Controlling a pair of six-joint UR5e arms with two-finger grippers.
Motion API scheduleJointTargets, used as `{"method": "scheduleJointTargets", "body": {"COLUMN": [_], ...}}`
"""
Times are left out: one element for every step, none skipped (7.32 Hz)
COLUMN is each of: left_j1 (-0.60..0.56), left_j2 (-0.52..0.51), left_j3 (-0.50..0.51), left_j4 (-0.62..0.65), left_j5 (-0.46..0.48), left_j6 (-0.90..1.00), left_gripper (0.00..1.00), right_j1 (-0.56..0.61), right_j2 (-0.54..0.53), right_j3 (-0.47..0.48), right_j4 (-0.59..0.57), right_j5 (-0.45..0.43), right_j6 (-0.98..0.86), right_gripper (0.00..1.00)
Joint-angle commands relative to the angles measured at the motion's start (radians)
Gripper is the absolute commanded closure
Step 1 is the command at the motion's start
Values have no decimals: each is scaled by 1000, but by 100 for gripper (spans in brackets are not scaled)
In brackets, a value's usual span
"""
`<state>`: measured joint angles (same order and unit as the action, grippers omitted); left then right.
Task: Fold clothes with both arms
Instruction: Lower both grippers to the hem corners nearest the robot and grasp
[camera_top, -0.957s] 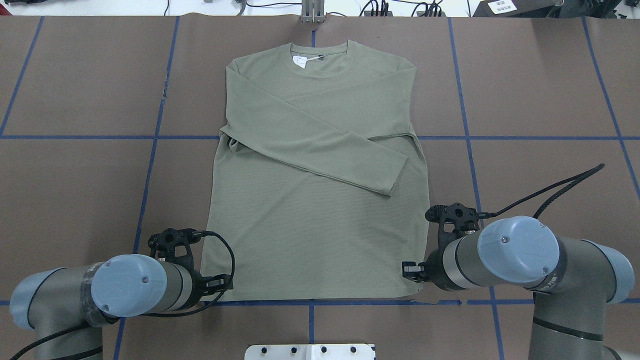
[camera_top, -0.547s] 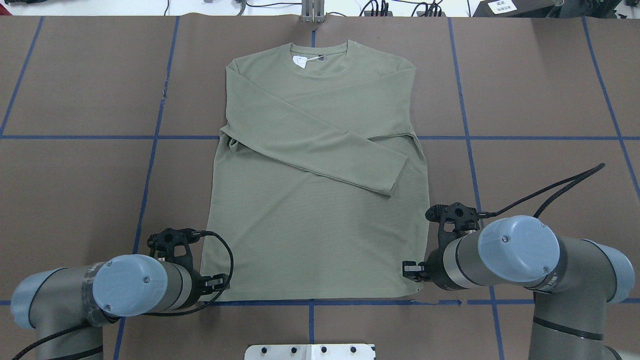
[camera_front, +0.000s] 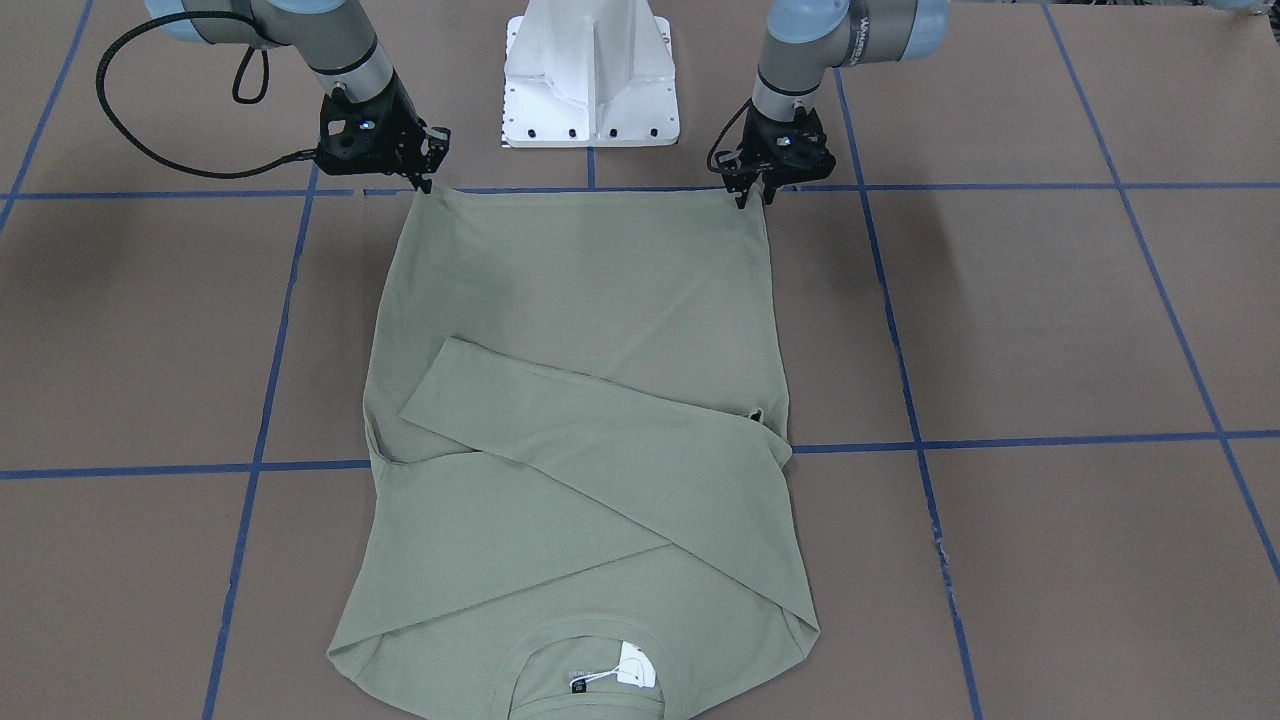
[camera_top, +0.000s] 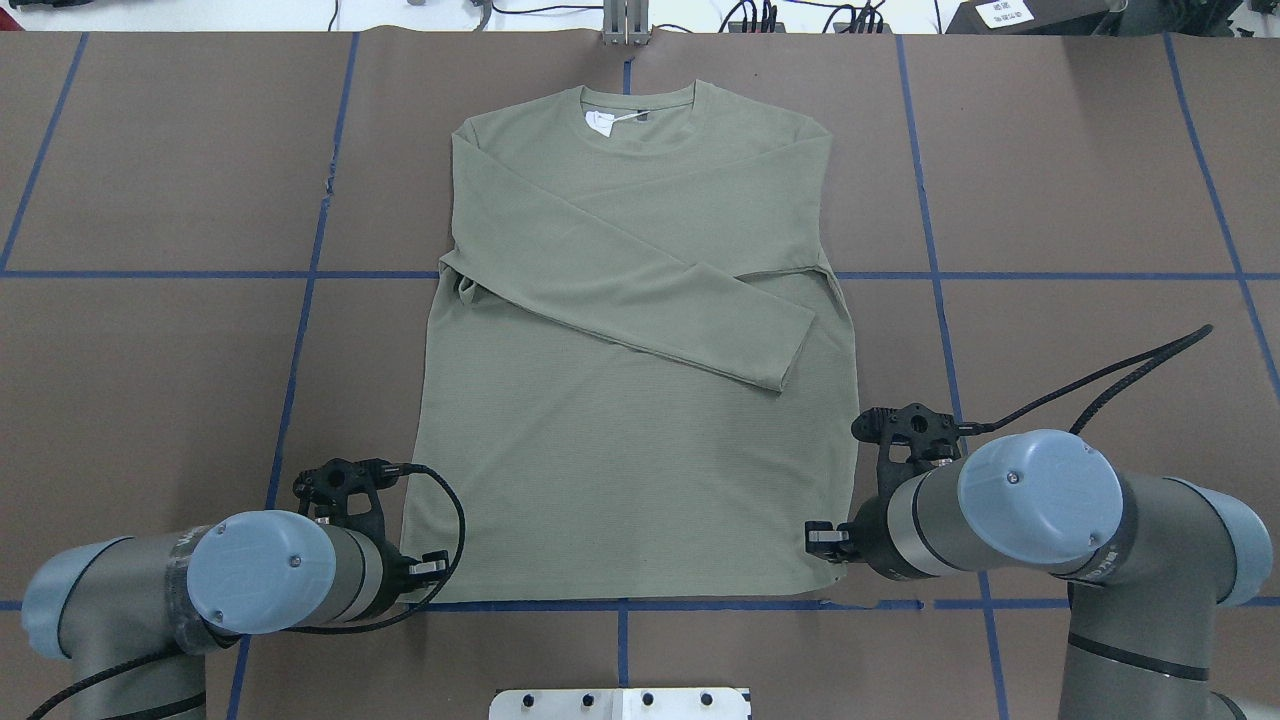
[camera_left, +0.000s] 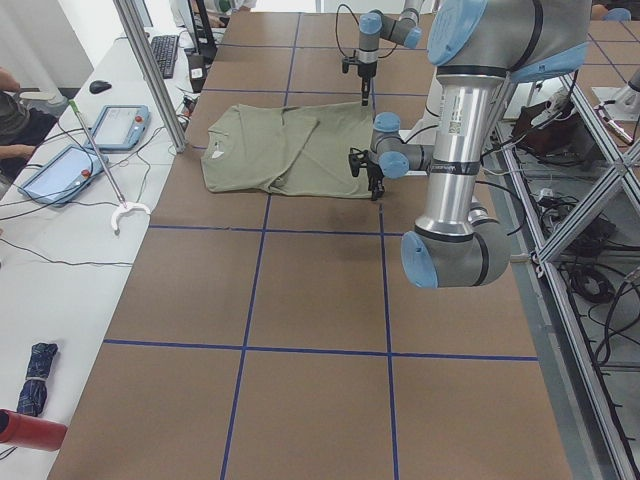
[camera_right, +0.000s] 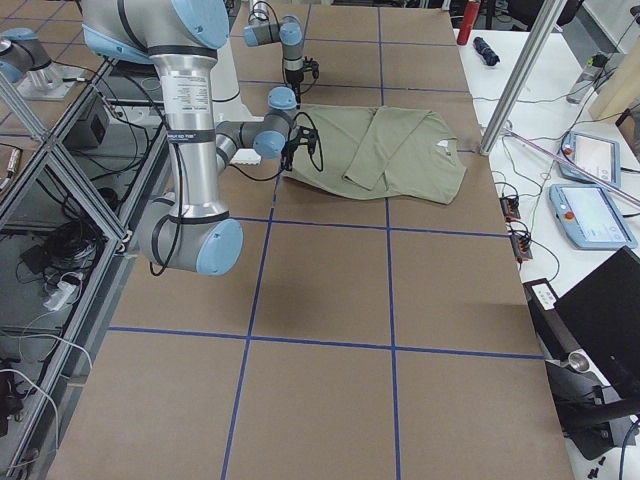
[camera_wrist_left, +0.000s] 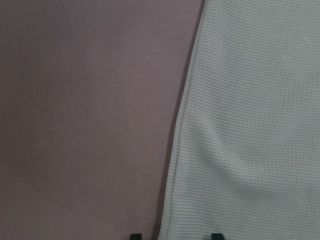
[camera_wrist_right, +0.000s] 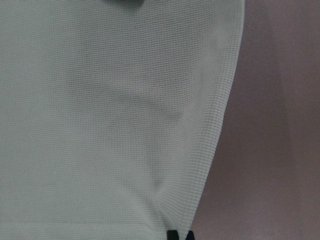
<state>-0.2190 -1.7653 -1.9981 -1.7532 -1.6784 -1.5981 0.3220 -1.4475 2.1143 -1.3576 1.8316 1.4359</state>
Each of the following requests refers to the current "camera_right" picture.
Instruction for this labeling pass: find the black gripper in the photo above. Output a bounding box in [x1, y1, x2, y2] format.
[284, 69, 303, 107]
[280, 140, 297, 171]

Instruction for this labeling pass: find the green long-sleeve shirt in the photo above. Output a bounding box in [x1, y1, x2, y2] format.
[285, 105, 466, 205]

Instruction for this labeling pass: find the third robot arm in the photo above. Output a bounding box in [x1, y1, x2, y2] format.
[1, 27, 52, 84]

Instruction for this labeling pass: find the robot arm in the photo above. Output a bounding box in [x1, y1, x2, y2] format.
[83, 1, 297, 276]
[243, 1, 319, 105]

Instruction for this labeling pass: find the red bottle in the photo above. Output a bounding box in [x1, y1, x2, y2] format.
[456, 0, 481, 46]

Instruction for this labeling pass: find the folded dark blue umbrella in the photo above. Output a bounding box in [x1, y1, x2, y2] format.
[473, 36, 500, 67]

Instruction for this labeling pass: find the orange connector box far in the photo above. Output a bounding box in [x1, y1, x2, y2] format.
[500, 196, 521, 222]

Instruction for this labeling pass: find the orange connector box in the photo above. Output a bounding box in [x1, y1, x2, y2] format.
[510, 231, 533, 263]
[500, 196, 521, 222]

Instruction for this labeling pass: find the orange connector box near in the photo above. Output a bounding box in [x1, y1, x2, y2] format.
[510, 231, 533, 263]

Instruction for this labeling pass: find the white power strip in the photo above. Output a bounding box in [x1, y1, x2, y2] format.
[43, 280, 79, 311]

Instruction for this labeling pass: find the reacher grabber tool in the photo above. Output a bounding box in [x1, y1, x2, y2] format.
[504, 122, 640, 202]

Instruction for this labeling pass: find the blue teach pendant near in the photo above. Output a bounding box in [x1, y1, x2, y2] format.
[549, 184, 638, 251]

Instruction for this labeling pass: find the blue teach pendant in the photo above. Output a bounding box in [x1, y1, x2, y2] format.
[549, 184, 638, 251]
[559, 131, 621, 187]

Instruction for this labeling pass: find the blue teach pendant far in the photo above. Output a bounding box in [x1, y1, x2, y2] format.
[559, 131, 621, 187]

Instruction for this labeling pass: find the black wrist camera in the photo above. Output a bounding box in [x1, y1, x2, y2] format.
[293, 126, 320, 156]
[303, 57, 320, 81]

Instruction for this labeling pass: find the aluminium frame post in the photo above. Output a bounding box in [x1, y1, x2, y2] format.
[479, 0, 567, 156]

